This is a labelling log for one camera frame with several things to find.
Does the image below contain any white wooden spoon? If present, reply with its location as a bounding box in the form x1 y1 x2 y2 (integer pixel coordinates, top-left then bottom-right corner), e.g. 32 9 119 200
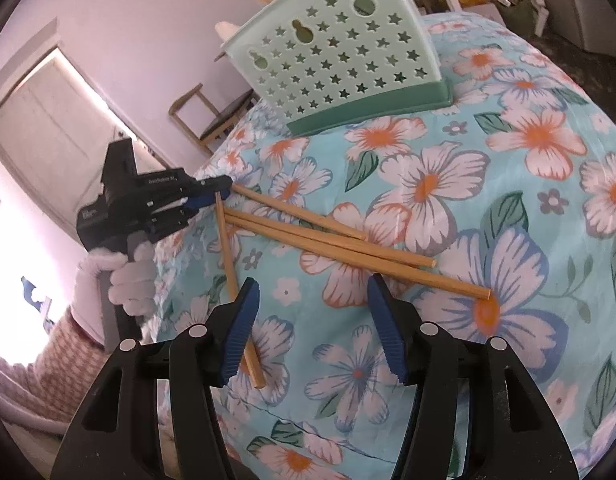
215 21 241 44

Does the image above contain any wooden chair black seat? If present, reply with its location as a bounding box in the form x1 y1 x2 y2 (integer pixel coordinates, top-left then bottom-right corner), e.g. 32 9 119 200
168 84 259 156

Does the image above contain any white door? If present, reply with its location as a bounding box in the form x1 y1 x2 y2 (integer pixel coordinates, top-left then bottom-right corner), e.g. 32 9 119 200
0 48 164 238

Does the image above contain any wooden chopstick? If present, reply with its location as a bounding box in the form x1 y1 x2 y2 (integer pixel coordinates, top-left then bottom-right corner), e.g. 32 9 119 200
231 183 366 240
226 208 437 269
215 192 266 389
227 216 491 299

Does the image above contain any floral turquoise tablecloth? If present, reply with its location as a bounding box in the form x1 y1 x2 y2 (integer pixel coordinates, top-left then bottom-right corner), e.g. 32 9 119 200
148 0 616 479

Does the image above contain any left white gloved hand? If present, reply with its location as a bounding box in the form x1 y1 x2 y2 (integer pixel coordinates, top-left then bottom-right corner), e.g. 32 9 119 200
70 240 157 344

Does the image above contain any mint green utensil basket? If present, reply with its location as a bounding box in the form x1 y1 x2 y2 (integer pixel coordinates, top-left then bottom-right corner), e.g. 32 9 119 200
222 0 453 136

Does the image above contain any left checkered sleeve forearm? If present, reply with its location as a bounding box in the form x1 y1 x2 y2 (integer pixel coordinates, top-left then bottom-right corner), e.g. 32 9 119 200
0 312 108 436

